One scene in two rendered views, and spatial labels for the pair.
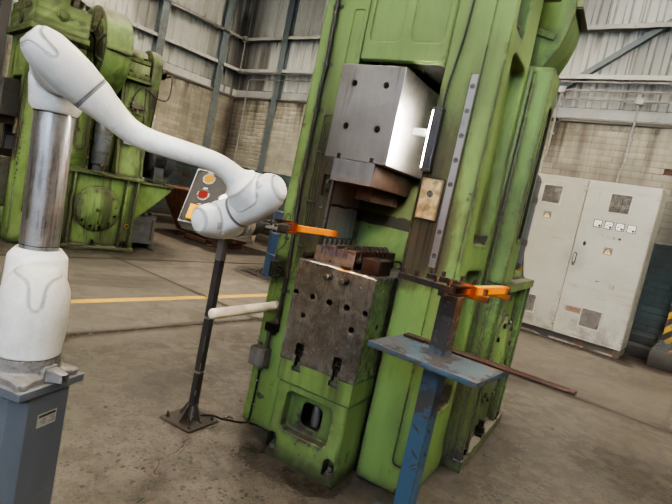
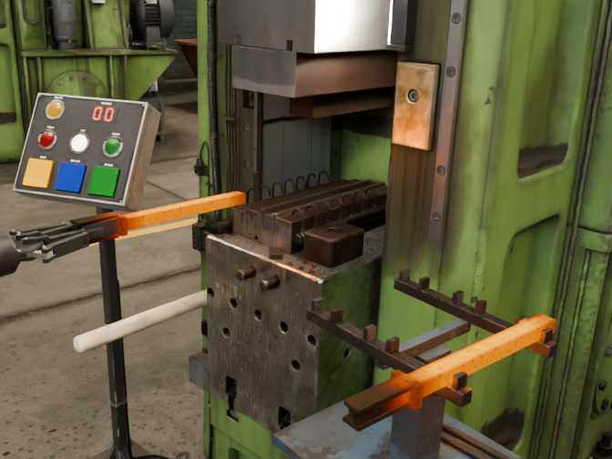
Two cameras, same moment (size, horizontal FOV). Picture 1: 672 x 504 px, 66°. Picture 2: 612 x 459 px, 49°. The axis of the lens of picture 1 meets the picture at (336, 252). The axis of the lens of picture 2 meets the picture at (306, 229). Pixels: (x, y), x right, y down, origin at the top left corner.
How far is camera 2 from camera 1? 0.91 m
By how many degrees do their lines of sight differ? 19
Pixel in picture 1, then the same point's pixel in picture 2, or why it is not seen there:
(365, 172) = (283, 70)
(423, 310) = (429, 318)
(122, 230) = not seen: hidden behind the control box
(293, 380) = (231, 433)
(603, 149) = not seen: outside the picture
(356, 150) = (263, 27)
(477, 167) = (501, 29)
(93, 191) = (66, 79)
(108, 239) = not seen: hidden behind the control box
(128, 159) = (105, 25)
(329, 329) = (265, 360)
